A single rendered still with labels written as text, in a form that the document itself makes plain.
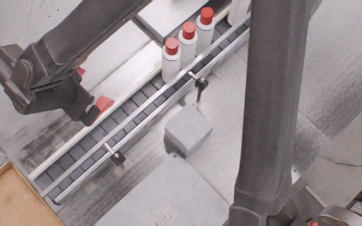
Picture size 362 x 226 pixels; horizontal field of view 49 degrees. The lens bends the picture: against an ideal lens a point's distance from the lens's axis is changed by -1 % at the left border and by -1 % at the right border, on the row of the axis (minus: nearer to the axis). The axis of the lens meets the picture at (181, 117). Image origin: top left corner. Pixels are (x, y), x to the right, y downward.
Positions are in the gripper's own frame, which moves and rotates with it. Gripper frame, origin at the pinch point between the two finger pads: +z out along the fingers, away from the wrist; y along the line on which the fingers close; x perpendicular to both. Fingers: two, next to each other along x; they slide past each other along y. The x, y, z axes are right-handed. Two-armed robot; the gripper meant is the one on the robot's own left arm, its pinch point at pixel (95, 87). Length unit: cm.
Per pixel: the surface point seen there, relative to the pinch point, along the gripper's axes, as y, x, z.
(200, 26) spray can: 0.7, -17.3, 30.9
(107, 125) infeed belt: 2.2, 19.1, 22.3
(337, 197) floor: -72, 24, 134
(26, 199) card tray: 2.7, 45.0, 7.0
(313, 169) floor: -55, 22, 135
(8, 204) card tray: 5.1, 48.5, 4.2
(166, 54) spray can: 0.5, -8.0, 22.9
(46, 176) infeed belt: 2.6, 35.7, 8.8
